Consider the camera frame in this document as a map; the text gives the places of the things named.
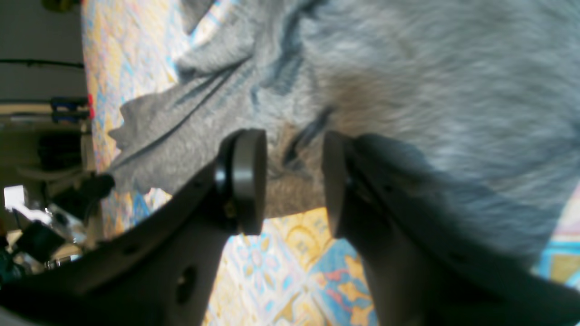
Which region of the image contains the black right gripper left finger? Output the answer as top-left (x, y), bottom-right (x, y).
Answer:
top-left (1, 129), bottom-right (267, 326)

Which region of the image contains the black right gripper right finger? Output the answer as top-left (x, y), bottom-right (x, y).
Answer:
top-left (322, 131), bottom-right (580, 326)

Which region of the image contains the grey t-shirt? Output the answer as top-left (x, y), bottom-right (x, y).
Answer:
top-left (108, 0), bottom-right (580, 266)

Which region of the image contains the patterned colourful tablecloth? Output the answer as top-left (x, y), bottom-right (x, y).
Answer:
top-left (82, 0), bottom-right (579, 326)

